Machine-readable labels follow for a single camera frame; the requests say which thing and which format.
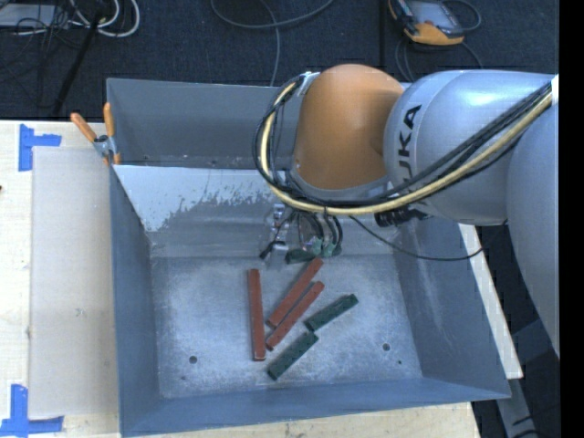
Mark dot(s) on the dark green block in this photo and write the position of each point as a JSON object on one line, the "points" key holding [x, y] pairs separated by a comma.
{"points": [[330, 312], [292, 356], [299, 256]]}

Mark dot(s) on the red-brown flat block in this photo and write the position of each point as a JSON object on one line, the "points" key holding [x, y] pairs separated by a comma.
{"points": [[256, 313], [295, 315], [295, 292]]}

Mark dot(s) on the grey metal bin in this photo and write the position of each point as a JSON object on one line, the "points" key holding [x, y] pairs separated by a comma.
{"points": [[205, 317]]}

